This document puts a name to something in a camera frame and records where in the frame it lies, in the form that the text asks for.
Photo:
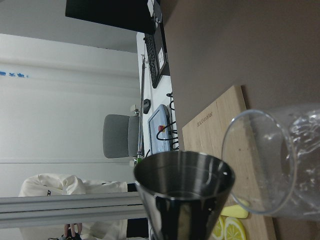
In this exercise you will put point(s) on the black monitor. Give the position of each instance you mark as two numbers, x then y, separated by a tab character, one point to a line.
135	15

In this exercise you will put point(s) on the grey office chair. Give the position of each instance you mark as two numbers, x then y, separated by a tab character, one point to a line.
120	136

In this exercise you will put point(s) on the black keyboard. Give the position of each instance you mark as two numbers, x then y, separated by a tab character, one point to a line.
157	55

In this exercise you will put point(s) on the lemon slice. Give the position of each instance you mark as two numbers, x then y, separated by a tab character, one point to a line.
234	229
218	230

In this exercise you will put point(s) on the clear wine glass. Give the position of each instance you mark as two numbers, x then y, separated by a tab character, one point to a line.
275	154

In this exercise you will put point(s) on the lemon slice middle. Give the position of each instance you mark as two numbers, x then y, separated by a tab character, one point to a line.
234	229

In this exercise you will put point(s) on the yellow plastic knife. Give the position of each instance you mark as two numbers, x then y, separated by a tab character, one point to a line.
232	209

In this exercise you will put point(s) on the lemon slice near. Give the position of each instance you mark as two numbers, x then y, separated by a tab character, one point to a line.
218	230

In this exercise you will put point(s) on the blue teach pendant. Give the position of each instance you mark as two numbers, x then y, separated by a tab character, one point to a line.
160	131

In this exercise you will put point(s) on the steel jigger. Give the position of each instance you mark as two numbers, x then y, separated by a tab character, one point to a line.
183	193

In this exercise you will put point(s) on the bamboo cutting board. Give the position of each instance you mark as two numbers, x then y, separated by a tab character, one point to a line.
207	133

